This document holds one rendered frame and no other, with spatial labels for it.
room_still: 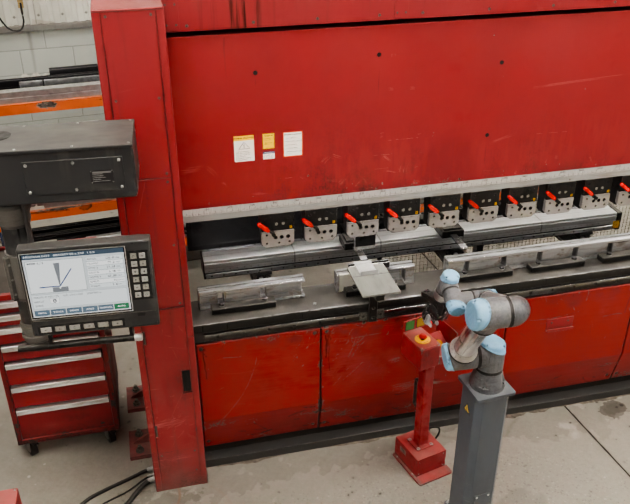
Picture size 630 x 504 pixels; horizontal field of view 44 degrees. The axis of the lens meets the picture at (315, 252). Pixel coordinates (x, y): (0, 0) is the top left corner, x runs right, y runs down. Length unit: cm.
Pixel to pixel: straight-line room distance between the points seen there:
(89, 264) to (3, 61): 487
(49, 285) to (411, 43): 173
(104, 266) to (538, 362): 245
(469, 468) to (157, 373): 144
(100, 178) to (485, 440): 195
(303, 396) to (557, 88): 189
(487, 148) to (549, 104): 34
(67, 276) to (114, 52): 81
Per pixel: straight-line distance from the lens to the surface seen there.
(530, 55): 362
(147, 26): 292
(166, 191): 313
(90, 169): 268
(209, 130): 327
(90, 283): 286
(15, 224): 290
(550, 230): 440
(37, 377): 403
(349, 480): 404
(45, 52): 752
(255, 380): 381
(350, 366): 389
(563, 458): 433
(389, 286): 359
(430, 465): 408
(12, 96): 499
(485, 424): 347
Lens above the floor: 288
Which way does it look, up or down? 29 degrees down
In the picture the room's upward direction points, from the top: straight up
